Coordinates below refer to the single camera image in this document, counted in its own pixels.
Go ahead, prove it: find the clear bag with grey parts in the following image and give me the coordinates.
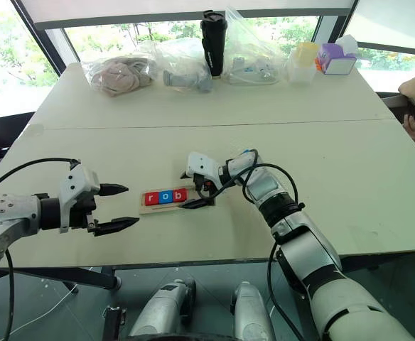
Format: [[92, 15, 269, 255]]
[[139, 36, 216, 94]]

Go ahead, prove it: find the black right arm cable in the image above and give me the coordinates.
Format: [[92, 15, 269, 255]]
[[195, 148, 306, 341]]

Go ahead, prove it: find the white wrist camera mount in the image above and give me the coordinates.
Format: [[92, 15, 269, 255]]
[[58, 166, 102, 234], [185, 151, 227, 186]]

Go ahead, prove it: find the clear bag with white parts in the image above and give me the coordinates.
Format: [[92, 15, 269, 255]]
[[223, 6, 284, 87]]

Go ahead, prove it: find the dark phone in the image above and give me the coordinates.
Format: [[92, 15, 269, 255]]
[[387, 93, 415, 125]]

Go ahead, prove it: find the black chair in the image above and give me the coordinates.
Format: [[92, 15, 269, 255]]
[[0, 111, 36, 175]]

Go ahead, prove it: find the purple tissue box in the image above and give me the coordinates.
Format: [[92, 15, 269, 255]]
[[313, 34, 359, 76]]

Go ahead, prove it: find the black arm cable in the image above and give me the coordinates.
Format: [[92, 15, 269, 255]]
[[0, 157, 81, 337], [195, 148, 306, 341]]

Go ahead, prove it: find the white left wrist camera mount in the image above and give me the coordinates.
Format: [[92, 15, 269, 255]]
[[58, 166, 102, 234]]

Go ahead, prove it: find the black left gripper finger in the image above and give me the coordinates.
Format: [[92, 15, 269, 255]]
[[98, 183, 130, 197], [92, 217, 141, 237]]

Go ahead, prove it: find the black metal bracket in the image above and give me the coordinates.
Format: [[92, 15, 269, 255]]
[[102, 304, 127, 341]]

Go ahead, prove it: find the wooden letter tray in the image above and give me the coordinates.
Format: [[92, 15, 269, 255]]
[[138, 187, 217, 216]]

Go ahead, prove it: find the silver robot leg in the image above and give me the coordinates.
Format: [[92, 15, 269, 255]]
[[230, 281, 276, 341], [128, 276, 198, 337]]

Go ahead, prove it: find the white floor cable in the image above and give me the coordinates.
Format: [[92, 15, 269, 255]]
[[7, 283, 80, 337]]

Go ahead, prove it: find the black table leg frame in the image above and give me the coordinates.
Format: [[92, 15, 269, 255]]
[[0, 265, 124, 291]]

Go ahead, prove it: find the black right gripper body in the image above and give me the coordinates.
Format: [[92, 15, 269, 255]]
[[193, 173, 218, 200]]

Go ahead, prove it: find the yellow plastic cup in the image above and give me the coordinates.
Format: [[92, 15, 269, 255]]
[[296, 41, 321, 67]]

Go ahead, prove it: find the black travel tumbler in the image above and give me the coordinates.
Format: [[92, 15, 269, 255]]
[[200, 10, 229, 78]]

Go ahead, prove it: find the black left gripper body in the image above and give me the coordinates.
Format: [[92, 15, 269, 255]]
[[68, 191, 100, 232]]

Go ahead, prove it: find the bagged pink plush toy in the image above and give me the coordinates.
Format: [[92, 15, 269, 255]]
[[82, 55, 158, 97]]

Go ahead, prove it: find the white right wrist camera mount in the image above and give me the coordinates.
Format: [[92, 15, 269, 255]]
[[185, 151, 227, 186]]

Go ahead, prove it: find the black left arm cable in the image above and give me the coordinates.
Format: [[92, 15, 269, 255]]
[[0, 157, 81, 337]]

